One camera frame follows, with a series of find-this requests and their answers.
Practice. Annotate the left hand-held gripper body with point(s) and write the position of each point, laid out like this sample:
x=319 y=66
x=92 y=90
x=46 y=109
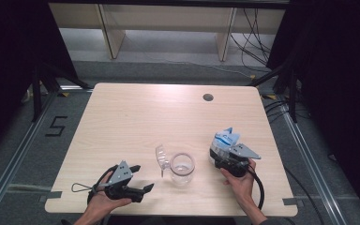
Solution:
x=122 y=175

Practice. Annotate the light wooden shelf unit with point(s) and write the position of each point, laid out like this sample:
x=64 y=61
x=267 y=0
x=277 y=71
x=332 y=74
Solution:
x=168 y=18

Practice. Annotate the person's left hand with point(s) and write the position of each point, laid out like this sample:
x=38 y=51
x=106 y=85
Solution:
x=103 y=204

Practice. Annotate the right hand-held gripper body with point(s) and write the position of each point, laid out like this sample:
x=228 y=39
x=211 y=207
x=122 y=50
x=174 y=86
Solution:
x=243 y=153

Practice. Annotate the blue white pouch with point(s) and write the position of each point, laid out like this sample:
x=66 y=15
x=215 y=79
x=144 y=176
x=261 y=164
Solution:
x=226 y=139

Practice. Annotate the clear glass pitcher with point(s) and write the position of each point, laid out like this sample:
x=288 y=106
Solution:
x=181 y=178

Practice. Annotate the dark round table grommet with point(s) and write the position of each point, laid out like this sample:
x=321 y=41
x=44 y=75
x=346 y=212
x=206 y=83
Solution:
x=208 y=97

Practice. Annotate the person's right hand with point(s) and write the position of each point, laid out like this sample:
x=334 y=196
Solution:
x=242 y=187

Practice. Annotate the metal floor rail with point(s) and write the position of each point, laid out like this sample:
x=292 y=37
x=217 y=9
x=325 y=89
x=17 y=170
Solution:
x=312 y=162
x=15 y=159

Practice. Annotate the grey tape strip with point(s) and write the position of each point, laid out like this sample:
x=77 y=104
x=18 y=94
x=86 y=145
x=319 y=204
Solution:
x=292 y=201
x=53 y=195

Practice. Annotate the black metal stand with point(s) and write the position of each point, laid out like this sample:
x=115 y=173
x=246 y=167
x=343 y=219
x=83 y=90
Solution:
x=37 y=93
x=292 y=93

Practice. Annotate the yellow tape piece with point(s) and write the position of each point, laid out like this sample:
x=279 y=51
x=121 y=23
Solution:
x=268 y=97
x=64 y=94
x=252 y=76

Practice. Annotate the black curtain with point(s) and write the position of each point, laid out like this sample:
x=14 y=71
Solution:
x=9 y=62
x=340 y=78

